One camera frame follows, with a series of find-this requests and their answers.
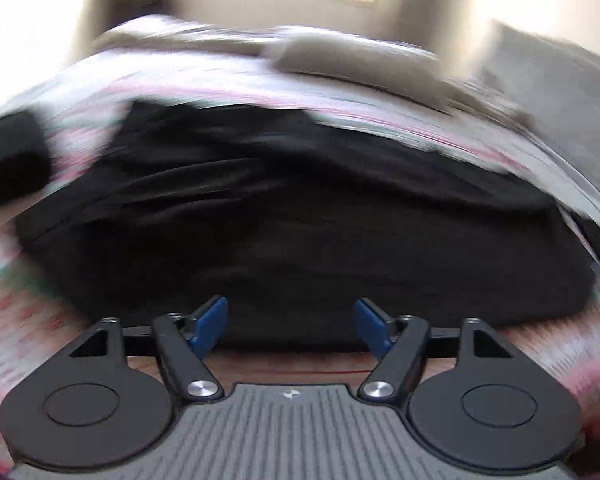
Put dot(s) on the beige curtain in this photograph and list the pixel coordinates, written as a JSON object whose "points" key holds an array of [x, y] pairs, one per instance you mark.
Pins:
{"points": [[419, 22]]}

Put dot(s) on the grey quilted headboard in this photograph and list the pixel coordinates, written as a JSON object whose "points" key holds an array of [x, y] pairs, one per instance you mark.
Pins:
{"points": [[557, 84]]}

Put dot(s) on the beige pillow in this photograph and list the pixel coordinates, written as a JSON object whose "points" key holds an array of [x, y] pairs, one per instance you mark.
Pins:
{"points": [[400, 69]]}

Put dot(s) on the black pants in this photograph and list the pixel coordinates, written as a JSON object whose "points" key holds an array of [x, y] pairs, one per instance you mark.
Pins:
{"points": [[292, 221]]}

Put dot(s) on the patterned red green blanket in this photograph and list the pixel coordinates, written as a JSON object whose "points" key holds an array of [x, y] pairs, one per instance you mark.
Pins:
{"points": [[82, 108]]}

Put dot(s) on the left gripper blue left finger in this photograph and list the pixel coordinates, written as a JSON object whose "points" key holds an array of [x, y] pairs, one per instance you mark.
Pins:
{"points": [[183, 342]]}

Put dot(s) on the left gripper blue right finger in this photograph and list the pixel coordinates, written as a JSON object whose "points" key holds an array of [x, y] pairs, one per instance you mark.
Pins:
{"points": [[398, 344]]}

